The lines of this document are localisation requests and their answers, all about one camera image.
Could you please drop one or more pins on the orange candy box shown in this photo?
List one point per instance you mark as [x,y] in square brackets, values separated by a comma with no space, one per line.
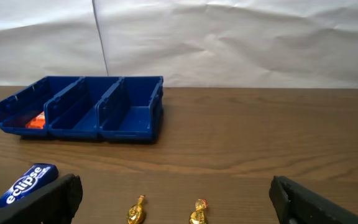
[36,123]

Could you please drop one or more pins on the blue candy pack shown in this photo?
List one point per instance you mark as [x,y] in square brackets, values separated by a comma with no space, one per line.
[25,183]

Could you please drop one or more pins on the gold candy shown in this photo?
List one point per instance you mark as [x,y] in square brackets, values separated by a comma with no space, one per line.
[135,214]
[198,216]

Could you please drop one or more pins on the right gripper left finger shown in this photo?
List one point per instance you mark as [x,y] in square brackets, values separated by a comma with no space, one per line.
[48,202]

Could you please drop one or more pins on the blue tray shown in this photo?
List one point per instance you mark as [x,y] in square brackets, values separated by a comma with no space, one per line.
[82,123]

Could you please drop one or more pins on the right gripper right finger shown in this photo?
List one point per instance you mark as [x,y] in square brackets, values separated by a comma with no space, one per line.
[303,207]

